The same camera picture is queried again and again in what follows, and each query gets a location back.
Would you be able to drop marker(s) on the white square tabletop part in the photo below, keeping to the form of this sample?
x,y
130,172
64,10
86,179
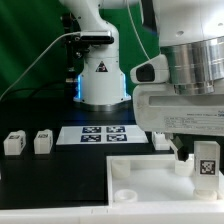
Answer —
x,y
148,179

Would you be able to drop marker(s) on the black camera on mount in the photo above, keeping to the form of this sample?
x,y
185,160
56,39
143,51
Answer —
x,y
98,37

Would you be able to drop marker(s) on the white front rail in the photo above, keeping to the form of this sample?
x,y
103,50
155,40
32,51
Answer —
x,y
196,212

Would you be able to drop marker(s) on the white sheet with tags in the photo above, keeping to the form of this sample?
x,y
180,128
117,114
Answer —
x,y
112,134

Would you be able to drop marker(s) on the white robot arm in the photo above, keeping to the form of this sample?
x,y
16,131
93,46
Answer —
x,y
181,90

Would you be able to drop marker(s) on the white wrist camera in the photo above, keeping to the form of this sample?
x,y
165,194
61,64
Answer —
x,y
153,71

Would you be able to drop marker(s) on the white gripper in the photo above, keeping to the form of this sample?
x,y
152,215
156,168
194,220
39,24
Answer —
x,y
157,108

